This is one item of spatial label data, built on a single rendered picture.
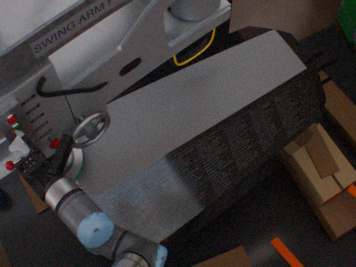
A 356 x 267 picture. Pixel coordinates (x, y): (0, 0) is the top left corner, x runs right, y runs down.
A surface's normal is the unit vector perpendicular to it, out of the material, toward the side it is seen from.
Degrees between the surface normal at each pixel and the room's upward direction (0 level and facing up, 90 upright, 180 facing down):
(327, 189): 0
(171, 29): 0
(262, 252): 0
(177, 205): 45
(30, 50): 90
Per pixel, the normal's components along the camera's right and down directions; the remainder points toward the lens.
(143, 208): 0.38, 0.22
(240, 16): -0.01, -0.44
